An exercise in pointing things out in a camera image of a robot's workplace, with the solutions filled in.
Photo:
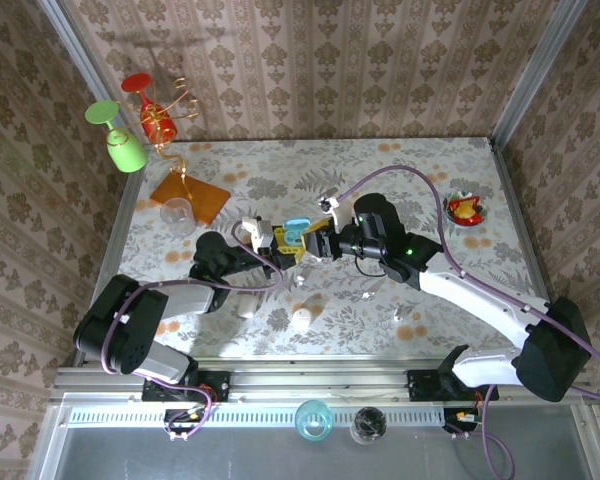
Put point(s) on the blue silicone case cover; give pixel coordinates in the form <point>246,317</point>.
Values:
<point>295,227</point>

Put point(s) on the white rounded case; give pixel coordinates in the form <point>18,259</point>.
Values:
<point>302,318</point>

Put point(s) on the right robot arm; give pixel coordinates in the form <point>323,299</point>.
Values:
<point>480,295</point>

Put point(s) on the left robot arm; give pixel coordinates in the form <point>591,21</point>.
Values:
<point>125,325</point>

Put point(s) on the white closed oblong case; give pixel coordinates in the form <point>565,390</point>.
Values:
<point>246,306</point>

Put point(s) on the clear plastic cup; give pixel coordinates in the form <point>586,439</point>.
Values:
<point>177,220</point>

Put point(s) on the orange acrylic board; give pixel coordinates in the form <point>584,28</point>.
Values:
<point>207,200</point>

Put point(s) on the floral printed tablecloth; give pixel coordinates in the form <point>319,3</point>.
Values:
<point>330,165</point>

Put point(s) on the patterned bowl with colourful items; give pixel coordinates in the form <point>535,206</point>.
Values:
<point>465,210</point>

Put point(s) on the silver metal piece right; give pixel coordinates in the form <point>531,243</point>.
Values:
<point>399,313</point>

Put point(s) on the green wine glass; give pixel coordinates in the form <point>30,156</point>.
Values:
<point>127,152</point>

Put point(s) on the red wine glass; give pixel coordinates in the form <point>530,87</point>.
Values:
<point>157,125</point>

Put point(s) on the teal drinking glass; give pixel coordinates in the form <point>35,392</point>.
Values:
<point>314,420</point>

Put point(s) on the black connector block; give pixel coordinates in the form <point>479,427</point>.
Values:
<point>180,420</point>
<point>460,420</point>

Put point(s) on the clear dark drinking glass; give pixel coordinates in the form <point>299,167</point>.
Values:
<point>368,425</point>

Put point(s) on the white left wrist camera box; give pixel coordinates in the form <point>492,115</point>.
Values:
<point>260,232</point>

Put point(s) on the aluminium mounting rail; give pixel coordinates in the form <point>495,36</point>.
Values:
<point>320,380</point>

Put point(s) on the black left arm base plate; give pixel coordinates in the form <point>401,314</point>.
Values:
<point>215,385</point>

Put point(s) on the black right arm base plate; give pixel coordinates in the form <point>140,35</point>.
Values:
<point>425,387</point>

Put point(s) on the aluminium frame post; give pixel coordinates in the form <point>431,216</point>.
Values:
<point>80,60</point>
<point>542,60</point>

